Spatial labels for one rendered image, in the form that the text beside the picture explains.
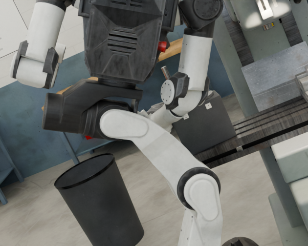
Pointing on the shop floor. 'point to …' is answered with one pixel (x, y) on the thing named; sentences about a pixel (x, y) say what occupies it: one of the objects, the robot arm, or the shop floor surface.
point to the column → (248, 37)
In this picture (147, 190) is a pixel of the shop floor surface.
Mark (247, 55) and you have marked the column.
